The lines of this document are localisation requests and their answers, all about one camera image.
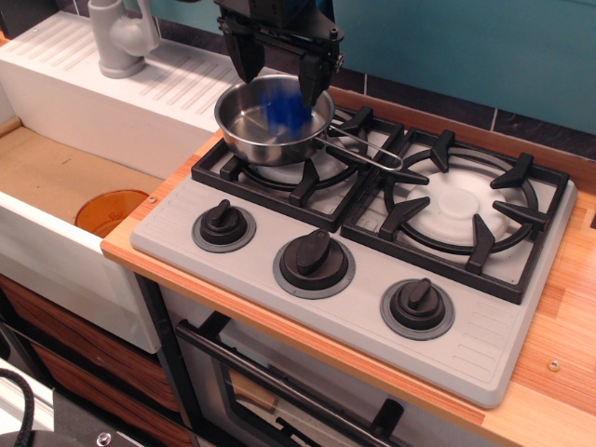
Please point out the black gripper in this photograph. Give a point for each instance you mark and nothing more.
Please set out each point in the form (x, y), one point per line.
(303, 28)

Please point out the blue toy blueberry cluster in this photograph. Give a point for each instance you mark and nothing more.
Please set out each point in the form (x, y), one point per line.
(282, 108)

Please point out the stainless steel pan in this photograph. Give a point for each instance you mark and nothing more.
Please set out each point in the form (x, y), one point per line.
(237, 113)

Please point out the black left stove knob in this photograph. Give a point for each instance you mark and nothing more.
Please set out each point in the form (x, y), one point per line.
(223, 228)

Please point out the black stove knob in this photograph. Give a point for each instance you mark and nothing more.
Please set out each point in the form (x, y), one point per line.
(417, 309)
(223, 228)
(314, 266)

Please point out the black middle stove knob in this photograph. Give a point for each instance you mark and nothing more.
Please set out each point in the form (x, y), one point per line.
(314, 266)

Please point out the grey toy stove top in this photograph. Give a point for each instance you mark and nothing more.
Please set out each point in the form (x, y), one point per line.
(474, 359)

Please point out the black right stove knob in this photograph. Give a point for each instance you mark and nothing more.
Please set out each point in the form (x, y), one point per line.
(417, 309)

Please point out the black left burner grate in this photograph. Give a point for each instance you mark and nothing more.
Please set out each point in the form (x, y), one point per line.
(319, 191)

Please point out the black burner grate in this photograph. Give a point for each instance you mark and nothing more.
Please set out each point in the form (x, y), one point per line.
(319, 191)
(487, 221)

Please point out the grey toy faucet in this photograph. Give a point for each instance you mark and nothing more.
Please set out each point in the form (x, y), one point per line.
(122, 41)

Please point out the white toy sink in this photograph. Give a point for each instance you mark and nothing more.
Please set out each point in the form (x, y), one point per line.
(72, 134)

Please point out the black right burner grate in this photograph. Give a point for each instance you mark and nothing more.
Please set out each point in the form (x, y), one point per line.
(487, 221)

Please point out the wooden drawer fronts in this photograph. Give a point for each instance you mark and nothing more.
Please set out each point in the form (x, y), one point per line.
(99, 370)

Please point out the oven door with handle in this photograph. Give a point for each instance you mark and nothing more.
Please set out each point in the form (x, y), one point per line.
(268, 393)

